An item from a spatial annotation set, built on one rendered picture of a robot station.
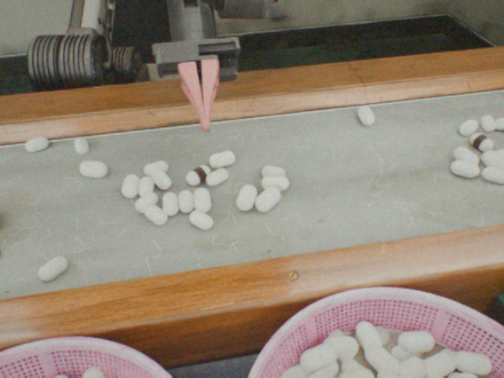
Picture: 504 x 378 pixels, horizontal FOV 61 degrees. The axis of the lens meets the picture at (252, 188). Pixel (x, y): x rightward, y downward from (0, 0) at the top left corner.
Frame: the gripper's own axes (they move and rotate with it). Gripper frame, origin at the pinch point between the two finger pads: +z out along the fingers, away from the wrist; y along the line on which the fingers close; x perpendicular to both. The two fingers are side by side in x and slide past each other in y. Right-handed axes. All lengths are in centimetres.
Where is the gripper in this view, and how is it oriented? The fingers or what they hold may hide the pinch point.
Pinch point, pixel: (205, 123)
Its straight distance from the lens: 52.3
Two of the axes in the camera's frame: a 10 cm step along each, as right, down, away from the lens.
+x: -0.9, 1.6, 9.8
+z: 1.4, 9.8, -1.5
